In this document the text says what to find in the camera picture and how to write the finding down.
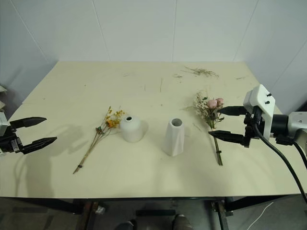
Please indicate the small dried sprig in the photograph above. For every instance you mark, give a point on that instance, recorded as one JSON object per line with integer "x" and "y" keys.
{"x": 178, "y": 76}

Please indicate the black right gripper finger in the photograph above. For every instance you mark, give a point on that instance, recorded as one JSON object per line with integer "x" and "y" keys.
{"x": 233, "y": 110}
{"x": 227, "y": 136}

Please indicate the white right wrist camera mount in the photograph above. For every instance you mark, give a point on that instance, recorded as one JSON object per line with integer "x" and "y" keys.
{"x": 260, "y": 97}

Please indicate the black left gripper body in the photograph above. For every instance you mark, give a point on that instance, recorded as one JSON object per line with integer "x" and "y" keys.
{"x": 12, "y": 143}

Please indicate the pink rose bouquet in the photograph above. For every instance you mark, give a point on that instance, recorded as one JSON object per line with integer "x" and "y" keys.
{"x": 212, "y": 107}

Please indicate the yellow dried flower bundle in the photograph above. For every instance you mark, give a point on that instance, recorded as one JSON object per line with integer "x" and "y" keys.
{"x": 110, "y": 122}

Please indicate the pale cardboard pieces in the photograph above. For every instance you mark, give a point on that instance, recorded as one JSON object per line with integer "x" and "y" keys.
{"x": 2, "y": 95}

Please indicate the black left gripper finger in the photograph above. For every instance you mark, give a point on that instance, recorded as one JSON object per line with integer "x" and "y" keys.
{"x": 28, "y": 121}
{"x": 38, "y": 143}

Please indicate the tall faceted white vase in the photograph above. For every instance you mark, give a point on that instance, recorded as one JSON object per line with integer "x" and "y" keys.
{"x": 173, "y": 139}

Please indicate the round white ceramic vase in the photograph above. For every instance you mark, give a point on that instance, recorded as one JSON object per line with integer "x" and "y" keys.
{"x": 130, "y": 129}

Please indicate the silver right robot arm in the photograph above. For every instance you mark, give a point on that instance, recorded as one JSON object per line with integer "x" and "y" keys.
{"x": 296, "y": 121}

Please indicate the loose dried twig pile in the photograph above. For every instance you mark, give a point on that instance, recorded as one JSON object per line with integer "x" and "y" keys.
{"x": 201, "y": 71}

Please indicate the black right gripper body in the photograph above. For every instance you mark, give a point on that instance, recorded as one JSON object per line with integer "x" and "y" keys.
{"x": 251, "y": 129}

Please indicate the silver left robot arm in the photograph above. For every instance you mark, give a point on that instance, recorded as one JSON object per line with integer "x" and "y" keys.
{"x": 3, "y": 122}

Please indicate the thin dried stem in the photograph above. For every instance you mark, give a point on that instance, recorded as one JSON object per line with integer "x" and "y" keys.
{"x": 161, "y": 85}

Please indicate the dark rounded shape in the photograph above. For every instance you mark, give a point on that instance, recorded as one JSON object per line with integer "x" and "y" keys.
{"x": 126, "y": 225}
{"x": 182, "y": 222}

